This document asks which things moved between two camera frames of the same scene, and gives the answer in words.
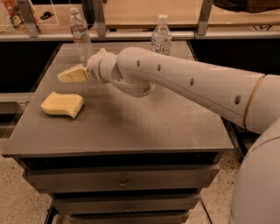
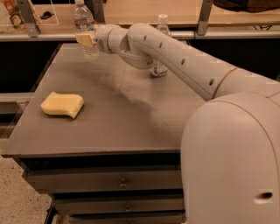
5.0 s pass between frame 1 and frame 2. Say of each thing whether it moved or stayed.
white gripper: moved
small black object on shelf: stayed
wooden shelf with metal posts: stayed
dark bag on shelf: stayed
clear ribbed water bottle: moved
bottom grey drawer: stayed
